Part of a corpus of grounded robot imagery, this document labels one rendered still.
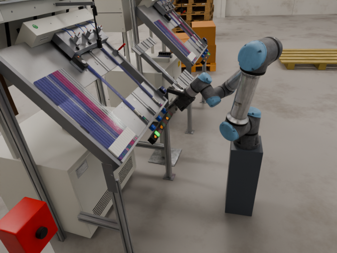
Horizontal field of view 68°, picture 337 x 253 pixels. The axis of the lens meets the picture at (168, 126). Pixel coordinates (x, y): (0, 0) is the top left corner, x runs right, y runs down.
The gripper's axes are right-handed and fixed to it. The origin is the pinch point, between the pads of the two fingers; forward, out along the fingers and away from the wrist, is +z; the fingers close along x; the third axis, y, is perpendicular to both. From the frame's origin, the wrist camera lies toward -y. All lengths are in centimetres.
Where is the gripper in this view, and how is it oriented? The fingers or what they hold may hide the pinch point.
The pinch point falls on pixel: (166, 109)
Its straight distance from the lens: 161.4
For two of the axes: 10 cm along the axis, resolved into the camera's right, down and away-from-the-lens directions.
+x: 3.1, -5.1, 8.0
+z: -6.3, 5.2, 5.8
